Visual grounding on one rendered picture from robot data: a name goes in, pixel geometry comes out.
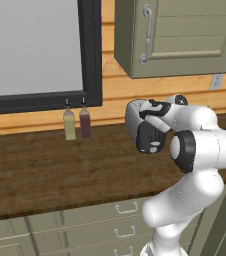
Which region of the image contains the dark red sauce bottle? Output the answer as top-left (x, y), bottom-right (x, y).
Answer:
top-left (78, 96), bottom-right (93, 140)

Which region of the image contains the yellow oil bottle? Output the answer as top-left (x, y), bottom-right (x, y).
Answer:
top-left (62, 98), bottom-right (77, 141)

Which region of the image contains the black framed window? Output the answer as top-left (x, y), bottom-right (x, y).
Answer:
top-left (0, 0), bottom-right (104, 116)

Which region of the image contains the narrow olive drawer front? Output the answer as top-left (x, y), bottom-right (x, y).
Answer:
top-left (25, 210), bottom-right (65, 234)

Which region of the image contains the olive corner base cupboard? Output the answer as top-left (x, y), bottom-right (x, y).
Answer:
top-left (187, 181), bottom-right (226, 256)

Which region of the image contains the olive base cupboard door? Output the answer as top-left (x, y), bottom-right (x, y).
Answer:
top-left (0, 217), bottom-right (36, 256)

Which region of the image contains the silver drawer handle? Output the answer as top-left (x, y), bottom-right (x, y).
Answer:
top-left (112, 246), bottom-right (135, 256)
top-left (113, 225), bottom-right (137, 239)
top-left (114, 201), bottom-right (140, 215)

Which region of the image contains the olive wall cupboard body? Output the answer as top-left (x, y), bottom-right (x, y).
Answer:
top-left (113, 0), bottom-right (226, 80)

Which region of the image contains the silver cupboard door handle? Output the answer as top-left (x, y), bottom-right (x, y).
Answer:
top-left (139, 3), bottom-right (154, 65)

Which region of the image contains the white wall socket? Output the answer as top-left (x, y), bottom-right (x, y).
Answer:
top-left (209, 73), bottom-right (225, 92)

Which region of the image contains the olive wall cupboard door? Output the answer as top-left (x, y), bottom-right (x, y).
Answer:
top-left (130, 0), bottom-right (226, 80)

